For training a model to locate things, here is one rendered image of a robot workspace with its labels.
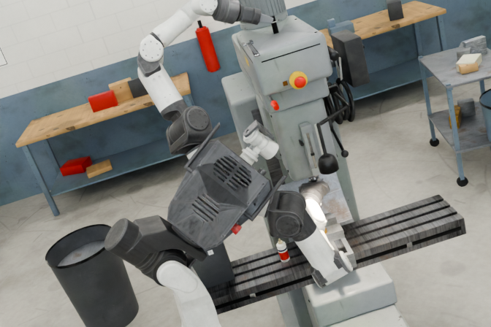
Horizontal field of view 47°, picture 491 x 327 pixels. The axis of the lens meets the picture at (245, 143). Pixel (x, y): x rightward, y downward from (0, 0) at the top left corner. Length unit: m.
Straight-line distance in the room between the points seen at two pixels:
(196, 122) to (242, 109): 0.78
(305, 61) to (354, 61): 0.54
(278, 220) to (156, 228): 0.38
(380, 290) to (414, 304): 1.18
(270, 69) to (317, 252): 0.63
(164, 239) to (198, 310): 0.31
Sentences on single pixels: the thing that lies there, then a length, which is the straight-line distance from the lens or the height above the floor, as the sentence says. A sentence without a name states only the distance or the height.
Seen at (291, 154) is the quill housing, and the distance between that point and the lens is 2.17.
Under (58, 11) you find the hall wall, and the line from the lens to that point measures 6.40.
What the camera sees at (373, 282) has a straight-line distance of 2.38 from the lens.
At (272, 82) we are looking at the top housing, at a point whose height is 1.78.
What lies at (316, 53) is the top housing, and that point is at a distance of 1.94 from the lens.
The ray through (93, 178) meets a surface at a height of 0.23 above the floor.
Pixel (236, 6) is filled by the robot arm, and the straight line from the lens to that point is 2.01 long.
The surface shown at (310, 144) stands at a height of 1.47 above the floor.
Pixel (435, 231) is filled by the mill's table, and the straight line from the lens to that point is 2.51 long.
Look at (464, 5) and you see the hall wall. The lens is 7.17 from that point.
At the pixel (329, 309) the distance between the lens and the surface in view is 2.37.
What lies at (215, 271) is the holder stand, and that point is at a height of 1.00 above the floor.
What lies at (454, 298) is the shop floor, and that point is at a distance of 3.57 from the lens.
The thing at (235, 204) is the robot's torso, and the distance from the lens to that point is 1.68.
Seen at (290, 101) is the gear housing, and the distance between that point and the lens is 2.06.
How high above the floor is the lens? 2.33
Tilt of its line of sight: 22 degrees down
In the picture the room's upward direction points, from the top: 17 degrees counter-clockwise
